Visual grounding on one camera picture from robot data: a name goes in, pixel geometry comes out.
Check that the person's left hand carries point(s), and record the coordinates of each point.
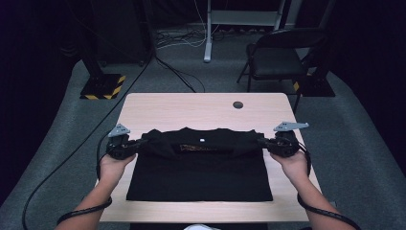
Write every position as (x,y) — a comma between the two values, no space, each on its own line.
(111,169)

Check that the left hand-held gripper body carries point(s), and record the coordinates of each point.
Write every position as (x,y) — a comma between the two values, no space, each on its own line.
(121,148)

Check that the black printed T-shirt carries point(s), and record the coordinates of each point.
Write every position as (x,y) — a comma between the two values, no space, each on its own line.
(201,179)

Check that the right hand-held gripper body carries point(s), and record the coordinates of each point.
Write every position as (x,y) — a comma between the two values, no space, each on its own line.
(285,145)

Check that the black equipment cabinet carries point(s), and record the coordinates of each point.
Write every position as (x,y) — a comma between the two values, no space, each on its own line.
(121,32)

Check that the white metal desk frame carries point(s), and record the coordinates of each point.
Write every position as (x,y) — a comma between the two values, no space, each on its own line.
(208,38)

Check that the black stand with striped base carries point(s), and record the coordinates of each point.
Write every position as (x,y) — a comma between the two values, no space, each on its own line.
(319,87)
(102,86)

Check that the black folding chair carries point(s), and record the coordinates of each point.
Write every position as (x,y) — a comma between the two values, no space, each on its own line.
(277,62)

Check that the grey table grommet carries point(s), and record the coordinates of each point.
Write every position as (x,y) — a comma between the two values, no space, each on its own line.
(237,104)

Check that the person's right hand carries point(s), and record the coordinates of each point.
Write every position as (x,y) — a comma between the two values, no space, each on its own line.
(295,167)

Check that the person's white clothing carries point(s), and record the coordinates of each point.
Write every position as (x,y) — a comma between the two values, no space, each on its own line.
(201,227)

